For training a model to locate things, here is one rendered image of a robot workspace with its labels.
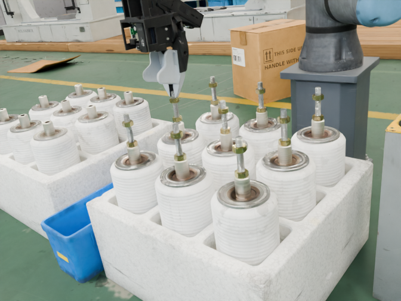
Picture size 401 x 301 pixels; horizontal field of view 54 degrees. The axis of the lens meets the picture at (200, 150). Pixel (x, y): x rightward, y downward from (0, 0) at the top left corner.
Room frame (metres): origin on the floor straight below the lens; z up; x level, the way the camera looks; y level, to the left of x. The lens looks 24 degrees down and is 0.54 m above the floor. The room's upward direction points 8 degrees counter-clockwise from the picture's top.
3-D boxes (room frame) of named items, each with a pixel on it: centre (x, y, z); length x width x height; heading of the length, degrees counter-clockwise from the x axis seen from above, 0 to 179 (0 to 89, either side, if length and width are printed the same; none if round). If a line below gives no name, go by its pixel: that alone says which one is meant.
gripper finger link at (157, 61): (0.73, 0.06, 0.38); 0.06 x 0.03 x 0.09; 131
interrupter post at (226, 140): (0.65, -0.05, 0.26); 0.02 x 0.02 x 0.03
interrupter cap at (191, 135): (0.73, 0.04, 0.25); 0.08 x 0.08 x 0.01
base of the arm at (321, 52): (0.96, -0.35, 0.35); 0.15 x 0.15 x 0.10
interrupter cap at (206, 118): (0.82, -0.04, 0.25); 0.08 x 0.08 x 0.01
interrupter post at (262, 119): (0.73, -0.13, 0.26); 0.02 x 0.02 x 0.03
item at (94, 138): (0.94, 0.25, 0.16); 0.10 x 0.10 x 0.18
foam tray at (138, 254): (0.65, -0.05, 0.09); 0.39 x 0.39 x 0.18; 46
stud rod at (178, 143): (0.56, 0.03, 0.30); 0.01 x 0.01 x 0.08
